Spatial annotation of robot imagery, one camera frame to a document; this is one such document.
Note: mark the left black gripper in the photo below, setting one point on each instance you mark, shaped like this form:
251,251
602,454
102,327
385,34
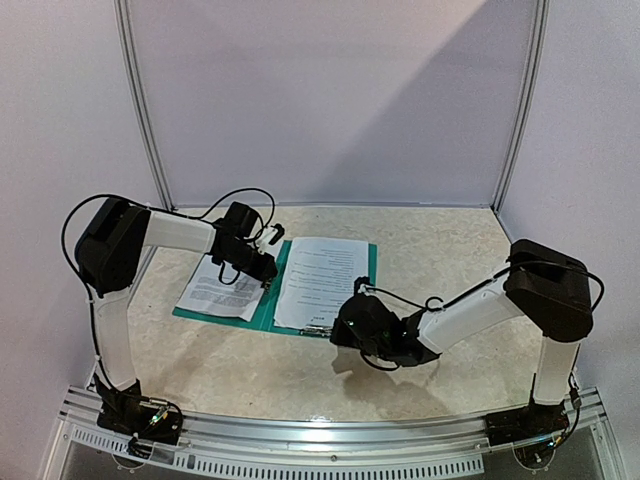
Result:
265,272

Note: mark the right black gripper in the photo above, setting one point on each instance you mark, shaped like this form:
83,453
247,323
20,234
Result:
341,330

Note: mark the green file folder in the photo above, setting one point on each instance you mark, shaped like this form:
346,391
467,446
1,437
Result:
263,318

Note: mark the folder cover metal clip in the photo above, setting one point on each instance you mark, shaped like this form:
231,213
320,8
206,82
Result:
316,330

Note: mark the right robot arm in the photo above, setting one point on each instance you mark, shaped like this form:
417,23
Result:
550,289

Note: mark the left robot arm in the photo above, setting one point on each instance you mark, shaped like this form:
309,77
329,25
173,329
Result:
107,257

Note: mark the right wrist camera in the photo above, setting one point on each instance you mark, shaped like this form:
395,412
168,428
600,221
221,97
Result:
362,285

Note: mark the aluminium front rail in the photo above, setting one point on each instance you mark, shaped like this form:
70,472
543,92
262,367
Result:
222,447

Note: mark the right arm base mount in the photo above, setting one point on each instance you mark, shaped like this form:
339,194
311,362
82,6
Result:
530,422

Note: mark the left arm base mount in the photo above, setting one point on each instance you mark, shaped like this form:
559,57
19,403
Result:
141,417

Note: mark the left aluminium frame post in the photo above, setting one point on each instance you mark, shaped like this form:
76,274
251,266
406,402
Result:
123,15

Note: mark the aluminium frame post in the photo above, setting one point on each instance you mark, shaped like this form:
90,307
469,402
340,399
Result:
123,15
525,100

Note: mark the right aluminium frame post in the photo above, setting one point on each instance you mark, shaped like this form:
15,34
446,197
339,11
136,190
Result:
525,100

